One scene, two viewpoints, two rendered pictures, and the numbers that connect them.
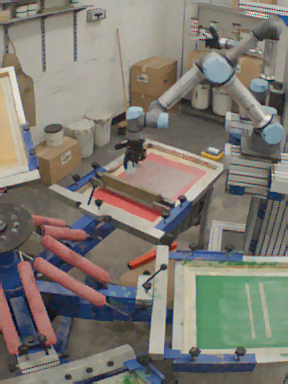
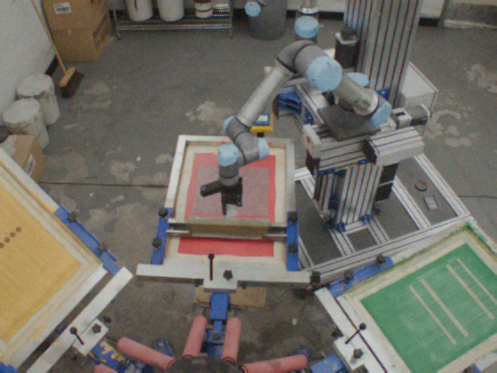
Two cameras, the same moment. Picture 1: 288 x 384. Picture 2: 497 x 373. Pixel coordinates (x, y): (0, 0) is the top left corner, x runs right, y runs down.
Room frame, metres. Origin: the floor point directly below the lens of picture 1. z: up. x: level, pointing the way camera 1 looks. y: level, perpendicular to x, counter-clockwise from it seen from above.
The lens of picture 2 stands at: (0.60, 0.62, 2.70)
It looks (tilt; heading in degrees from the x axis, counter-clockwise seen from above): 48 degrees down; 330
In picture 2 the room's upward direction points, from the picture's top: 1 degrees counter-clockwise
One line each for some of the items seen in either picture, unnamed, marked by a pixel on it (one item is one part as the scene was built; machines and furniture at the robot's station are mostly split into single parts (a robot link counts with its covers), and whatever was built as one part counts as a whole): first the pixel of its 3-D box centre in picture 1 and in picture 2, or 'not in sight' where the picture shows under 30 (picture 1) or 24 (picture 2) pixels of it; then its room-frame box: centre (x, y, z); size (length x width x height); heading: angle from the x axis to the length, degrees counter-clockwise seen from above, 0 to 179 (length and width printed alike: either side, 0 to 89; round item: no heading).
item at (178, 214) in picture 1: (172, 218); (292, 242); (1.57, -0.15, 0.97); 0.30 x 0.05 x 0.07; 147
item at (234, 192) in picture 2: (135, 149); (231, 190); (1.73, 0.05, 1.26); 0.09 x 0.08 x 0.12; 57
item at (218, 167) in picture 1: (152, 180); (230, 198); (1.92, -0.04, 0.97); 0.79 x 0.58 x 0.04; 147
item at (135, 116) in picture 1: (135, 119); (228, 160); (1.73, 0.05, 1.42); 0.09 x 0.08 x 0.11; 88
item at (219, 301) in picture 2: (86, 224); (219, 302); (1.45, 0.26, 1.02); 0.17 x 0.06 x 0.05; 147
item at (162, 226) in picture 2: (86, 182); (162, 237); (1.87, 0.32, 0.97); 0.30 x 0.05 x 0.07; 147
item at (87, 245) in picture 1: (104, 231); not in sight; (1.55, 0.19, 0.89); 1.24 x 0.06 x 0.06; 147
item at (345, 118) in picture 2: (262, 138); (350, 109); (1.84, -0.62, 1.31); 0.15 x 0.15 x 0.10
